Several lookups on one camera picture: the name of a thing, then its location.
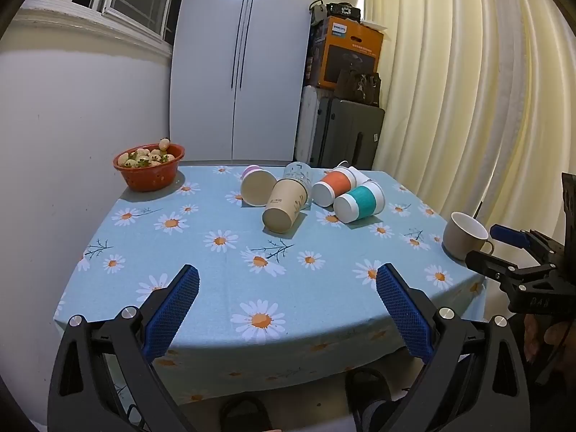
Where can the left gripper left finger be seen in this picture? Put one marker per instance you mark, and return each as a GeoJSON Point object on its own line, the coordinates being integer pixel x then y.
{"type": "Point", "coordinates": [103, 377]}

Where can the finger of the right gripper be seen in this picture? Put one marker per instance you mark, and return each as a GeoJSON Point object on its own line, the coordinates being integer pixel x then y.
{"type": "Point", "coordinates": [532, 241]}
{"type": "Point", "coordinates": [492, 267]}

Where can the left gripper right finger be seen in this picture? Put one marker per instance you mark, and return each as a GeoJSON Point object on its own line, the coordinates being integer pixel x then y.
{"type": "Point", "coordinates": [472, 378]}

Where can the brown bamboo paper cup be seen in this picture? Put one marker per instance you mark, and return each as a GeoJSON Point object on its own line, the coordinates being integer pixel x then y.
{"type": "Point", "coordinates": [284, 205]}

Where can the teal sleeve white cup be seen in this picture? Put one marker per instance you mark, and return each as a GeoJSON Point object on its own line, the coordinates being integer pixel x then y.
{"type": "Point", "coordinates": [361, 202]}

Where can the white cup behind orange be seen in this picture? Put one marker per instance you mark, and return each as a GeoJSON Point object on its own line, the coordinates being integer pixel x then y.
{"type": "Point", "coordinates": [359, 176]}

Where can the orange sleeve white cup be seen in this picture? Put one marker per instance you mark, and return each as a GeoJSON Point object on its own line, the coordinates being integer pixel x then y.
{"type": "Point", "coordinates": [334, 184]}

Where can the pink striped paper cup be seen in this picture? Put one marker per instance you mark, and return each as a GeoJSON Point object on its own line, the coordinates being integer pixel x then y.
{"type": "Point", "coordinates": [256, 186]}

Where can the person's right hand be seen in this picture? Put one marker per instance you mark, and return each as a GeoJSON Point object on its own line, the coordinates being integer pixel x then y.
{"type": "Point", "coordinates": [557, 335]}

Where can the beige ceramic mug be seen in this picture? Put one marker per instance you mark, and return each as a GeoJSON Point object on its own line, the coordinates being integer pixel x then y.
{"type": "Point", "coordinates": [464, 234]}

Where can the cream pleated curtain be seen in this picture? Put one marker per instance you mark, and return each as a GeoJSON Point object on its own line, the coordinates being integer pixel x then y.
{"type": "Point", "coordinates": [479, 97]}

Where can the blue daisy tablecloth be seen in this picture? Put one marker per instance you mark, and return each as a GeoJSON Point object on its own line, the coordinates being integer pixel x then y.
{"type": "Point", "coordinates": [272, 310]}

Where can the dark grey suitcase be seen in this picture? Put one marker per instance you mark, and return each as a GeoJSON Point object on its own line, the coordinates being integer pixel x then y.
{"type": "Point", "coordinates": [346, 131]}

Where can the red colander bowl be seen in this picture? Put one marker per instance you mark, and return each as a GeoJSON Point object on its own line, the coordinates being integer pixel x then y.
{"type": "Point", "coordinates": [151, 178]}

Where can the dark brown paper bag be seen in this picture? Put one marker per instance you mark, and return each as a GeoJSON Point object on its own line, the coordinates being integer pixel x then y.
{"type": "Point", "coordinates": [358, 87]}

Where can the white folded panel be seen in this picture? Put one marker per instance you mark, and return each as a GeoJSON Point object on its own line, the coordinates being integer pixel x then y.
{"type": "Point", "coordinates": [310, 103]}

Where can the orange black cardboard box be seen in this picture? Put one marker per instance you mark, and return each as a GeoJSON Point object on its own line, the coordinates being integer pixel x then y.
{"type": "Point", "coordinates": [341, 44]}

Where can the black device on box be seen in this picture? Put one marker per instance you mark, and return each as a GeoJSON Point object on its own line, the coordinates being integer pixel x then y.
{"type": "Point", "coordinates": [320, 11]}

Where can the white double-door cabinet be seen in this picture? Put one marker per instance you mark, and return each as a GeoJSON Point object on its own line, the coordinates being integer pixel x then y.
{"type": "Point", "coordinates": [237, 79]}

